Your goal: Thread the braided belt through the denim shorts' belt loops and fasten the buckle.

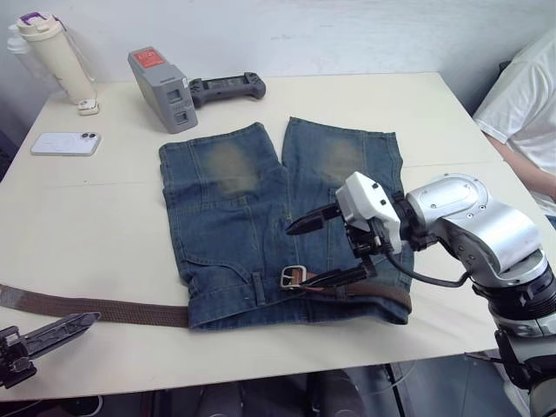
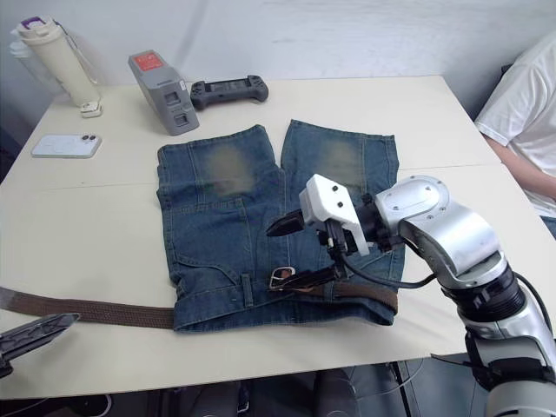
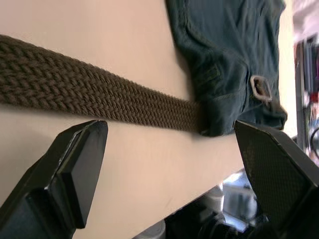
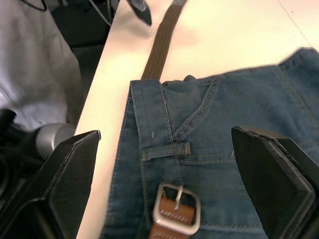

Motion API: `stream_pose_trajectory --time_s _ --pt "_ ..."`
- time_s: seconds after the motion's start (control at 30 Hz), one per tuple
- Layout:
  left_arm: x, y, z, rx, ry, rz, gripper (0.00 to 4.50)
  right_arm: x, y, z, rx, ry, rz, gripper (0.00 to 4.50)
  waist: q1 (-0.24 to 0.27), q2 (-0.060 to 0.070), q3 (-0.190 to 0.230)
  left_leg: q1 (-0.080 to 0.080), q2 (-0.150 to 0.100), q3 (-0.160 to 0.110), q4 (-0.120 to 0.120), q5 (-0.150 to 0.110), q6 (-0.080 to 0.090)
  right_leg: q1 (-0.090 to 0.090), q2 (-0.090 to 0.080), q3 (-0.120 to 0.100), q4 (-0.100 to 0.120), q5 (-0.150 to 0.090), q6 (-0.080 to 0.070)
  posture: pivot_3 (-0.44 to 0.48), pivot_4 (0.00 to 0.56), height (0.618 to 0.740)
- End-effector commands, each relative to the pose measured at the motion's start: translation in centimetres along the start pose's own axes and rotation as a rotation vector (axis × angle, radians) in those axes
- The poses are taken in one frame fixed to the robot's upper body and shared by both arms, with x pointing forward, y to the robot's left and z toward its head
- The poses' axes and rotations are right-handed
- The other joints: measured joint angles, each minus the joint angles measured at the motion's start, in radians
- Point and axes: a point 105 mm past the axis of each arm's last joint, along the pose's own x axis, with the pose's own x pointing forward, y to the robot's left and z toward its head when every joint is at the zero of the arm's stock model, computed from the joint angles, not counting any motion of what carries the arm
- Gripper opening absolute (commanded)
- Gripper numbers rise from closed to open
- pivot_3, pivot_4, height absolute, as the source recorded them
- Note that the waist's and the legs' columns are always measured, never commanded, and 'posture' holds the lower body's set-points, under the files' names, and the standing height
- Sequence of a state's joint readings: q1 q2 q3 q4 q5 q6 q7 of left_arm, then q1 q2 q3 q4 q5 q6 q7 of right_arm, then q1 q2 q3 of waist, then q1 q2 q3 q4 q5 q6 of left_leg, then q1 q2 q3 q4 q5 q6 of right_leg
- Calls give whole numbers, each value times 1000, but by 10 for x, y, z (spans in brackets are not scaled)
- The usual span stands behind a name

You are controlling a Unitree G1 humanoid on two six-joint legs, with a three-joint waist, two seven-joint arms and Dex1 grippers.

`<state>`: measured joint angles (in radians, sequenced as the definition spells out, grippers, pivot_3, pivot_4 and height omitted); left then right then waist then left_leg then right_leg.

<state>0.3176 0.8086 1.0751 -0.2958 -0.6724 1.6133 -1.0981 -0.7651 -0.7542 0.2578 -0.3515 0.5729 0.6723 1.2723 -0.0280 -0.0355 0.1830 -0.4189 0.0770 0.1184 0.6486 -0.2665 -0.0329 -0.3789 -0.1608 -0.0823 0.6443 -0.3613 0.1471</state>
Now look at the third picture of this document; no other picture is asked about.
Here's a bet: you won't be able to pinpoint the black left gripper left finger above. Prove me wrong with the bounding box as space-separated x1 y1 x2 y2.
0 120 109 239

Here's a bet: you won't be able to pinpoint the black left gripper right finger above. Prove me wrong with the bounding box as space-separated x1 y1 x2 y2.
234 119 319 239

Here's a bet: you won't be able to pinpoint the brown braided belt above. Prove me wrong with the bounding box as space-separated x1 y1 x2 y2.
0 34 209 136

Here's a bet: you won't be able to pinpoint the blue denim shorts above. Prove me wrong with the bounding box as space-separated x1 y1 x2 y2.
165 0 289 137

